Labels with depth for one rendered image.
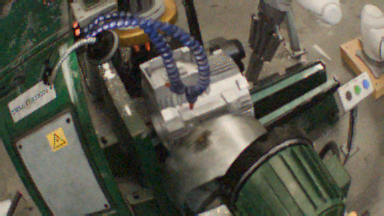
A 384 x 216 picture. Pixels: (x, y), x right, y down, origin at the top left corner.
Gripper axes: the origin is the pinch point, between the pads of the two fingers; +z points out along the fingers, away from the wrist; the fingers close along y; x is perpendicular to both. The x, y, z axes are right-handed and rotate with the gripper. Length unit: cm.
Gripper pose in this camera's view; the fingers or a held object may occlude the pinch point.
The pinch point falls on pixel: (254, 67)
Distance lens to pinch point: 148.7
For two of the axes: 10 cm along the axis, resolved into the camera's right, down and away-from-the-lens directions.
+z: -3.1, 8.3, 4.6
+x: 8.6, 0.4, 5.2
